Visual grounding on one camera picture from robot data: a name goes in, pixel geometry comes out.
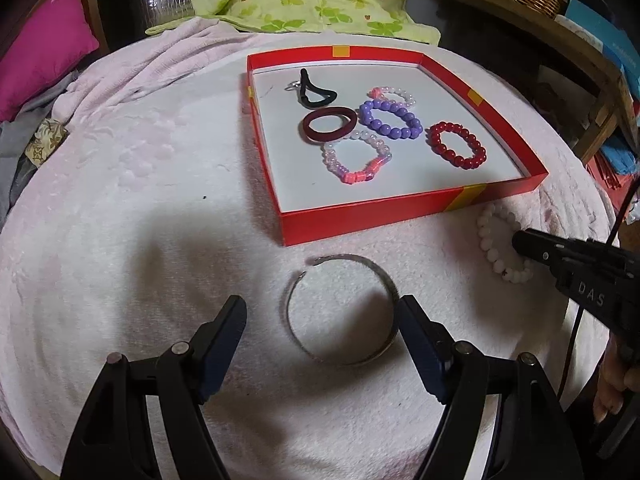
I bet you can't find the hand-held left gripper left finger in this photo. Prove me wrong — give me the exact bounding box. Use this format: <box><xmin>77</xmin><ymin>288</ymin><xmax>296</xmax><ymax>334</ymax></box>
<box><xmin>60</xmin><ymin>295</ymin><xmax>248</xmax><ymax>480</ymax></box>

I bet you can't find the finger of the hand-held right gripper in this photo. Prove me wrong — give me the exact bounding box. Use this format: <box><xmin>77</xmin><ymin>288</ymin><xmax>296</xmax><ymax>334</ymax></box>
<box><xmin>512</xmin><ymin>228</ymin><xmax>571</xmax><ymax>273</ymax></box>

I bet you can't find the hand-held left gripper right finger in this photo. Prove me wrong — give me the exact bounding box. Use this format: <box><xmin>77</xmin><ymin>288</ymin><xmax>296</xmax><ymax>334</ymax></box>
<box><xmin>397</xmin><ymin>295</ymin><xmax>586</xmax><ymax>480</ymax></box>

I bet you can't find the silver bangle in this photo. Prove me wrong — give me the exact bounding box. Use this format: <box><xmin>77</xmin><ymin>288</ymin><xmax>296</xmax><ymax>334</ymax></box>
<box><xmin>285</xmin><ymin>254</ymin><xmax>402</xmax><ymax>365</ymax></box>

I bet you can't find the red bead bracelet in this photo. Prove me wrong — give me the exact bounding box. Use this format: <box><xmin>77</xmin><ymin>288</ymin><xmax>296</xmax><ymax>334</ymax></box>
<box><xmin>426</xmin><ymin>121</ymin><xmax>487</xmax><ymax>169</ymax></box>

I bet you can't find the red shallow box tray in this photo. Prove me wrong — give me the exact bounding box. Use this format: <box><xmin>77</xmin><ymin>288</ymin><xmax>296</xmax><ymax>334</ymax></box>
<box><xmin>246</xmin><ymin>45</ymin><xmax>549</xmax><ymax>247</ymax></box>

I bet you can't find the clear and pink bead bracelet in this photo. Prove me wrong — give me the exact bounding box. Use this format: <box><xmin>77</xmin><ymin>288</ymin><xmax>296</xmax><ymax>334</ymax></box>
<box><xmin>321</xmin><ymin>130</ymin><xmax>392</xmax><ymax>184</ymax></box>

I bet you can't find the small pink white bead bracelet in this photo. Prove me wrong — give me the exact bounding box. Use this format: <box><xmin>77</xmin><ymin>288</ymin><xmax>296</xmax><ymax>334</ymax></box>
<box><xmin>367</xmin><ymin>86</ymin><xmax>417</xmax><ymax>108</ymax></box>

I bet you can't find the purple bead bracelet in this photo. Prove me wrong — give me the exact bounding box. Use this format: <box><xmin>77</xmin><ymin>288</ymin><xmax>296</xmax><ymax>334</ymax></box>
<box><xmin>359</xmin><ymin>99</ymin><xmax>424</xmax><ymax>140</ymax></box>

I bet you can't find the dark red hair tie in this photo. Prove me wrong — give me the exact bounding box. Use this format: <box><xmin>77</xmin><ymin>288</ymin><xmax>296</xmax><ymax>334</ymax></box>
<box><xmin>301</xmin><ymin>106</ymin><xmax>358</xmax><ymax>143</ymax></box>

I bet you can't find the black hair tie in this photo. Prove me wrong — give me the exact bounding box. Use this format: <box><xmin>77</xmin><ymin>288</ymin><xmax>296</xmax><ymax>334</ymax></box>
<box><xmin>287</xmin><ymin>69</ymin><xmax>337</xmax><ymax>109</ymax></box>

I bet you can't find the person's right hand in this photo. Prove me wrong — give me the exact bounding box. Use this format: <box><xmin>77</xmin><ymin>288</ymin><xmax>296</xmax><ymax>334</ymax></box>
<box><xmin>594</xmin><ymin>332</ymin><xmax>633</xmax><ymax>423</ymax></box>

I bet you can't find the stack of folded cloths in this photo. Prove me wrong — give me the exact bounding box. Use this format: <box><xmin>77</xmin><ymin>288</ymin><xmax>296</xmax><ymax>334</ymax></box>
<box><xmin>585</xmin><ymin>135</ymin><xmax>640</xmax><ymax>221</ymax></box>

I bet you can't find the pale pink blanket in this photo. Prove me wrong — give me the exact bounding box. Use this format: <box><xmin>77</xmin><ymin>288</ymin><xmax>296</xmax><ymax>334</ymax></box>
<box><xmin>0</xmin><ymin>16</ymin><xmax>621</xmax><ymax>478</ymax></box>

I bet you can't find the wooden bench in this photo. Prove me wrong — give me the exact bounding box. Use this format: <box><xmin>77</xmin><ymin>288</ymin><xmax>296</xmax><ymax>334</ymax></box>
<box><xmin>417</xmin><ymin>0</ymin><xmax>640</xmax><ymax>161</ymax></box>

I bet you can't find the light blue cardboard box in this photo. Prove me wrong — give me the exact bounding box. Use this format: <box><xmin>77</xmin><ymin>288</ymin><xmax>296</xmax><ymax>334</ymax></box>
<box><xmin>565</xmin><ymin>0</ymin><xmax>640</xmax><ymax>76</ymax></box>

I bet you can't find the beige patterned cloth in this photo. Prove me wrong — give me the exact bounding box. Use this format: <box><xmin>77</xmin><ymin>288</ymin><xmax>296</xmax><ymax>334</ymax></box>
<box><xmin>24</xmin><ymin>117</ymin><xmax>70</xmax><ymax>166</ymax></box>

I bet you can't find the grey cloth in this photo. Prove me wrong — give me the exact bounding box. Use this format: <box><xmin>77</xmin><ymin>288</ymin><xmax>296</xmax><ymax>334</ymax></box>
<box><xmin>0</xmin><ymin>72</ymin><xmax>76</xmax><ymax>221</ymax></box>

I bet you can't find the magenta pillow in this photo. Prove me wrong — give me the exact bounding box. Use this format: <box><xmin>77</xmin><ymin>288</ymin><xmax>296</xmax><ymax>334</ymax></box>
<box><xmin>0</xmin><ymin>0</ymin><xmax>101</xmax><ymax>122</ymax></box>

